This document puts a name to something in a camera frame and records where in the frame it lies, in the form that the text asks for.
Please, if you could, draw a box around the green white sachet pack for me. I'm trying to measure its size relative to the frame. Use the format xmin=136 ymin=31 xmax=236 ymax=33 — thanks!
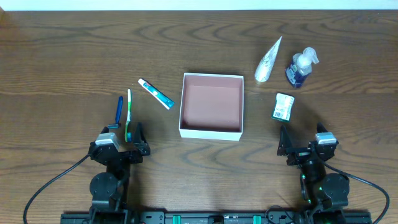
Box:
xmin=272 ymin=93 xmax=295 ymax=122

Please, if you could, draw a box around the small green toothpaste tube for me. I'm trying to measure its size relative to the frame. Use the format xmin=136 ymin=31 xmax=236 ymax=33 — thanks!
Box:
xmin=138 ymin=78 xmax=175 ymax=110

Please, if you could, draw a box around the blue foam soap pump bottle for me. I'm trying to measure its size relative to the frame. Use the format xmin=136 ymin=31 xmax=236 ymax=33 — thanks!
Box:
xmin=285 ymin=47 xmax=319 ymax=89

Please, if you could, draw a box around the white Pantene tube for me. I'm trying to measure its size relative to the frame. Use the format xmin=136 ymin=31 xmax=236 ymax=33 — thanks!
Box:
xmin=254 ymin=36 xmax=282 ymax=83

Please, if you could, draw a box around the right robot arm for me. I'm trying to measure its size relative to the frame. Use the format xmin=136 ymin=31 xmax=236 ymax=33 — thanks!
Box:
xmin=277 ymin=123 xmax=349 ymax=223

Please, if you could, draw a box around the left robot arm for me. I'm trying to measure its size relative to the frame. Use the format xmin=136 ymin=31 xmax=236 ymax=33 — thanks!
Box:
xmin=88 ymin=123 xmax=150 ymax=223

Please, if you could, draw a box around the blue disposable razor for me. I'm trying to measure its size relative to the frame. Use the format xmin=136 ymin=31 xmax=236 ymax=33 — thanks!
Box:
xmin=108 ymin=96 xmax=124 ymax=129

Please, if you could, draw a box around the green white toothbrush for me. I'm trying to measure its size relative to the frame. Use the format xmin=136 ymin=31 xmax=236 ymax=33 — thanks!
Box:
xmin=124 ymin=89 xmax=132 ymax=142

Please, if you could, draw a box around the white cardboard box pink interior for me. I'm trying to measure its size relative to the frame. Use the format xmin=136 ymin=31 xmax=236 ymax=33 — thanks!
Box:
xmin=178 ymin=73 xmax=244 ymax=141

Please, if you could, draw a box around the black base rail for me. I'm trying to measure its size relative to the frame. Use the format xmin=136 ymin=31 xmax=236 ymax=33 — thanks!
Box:
xmin=60 ymin=210 xmax=372 ymax=224

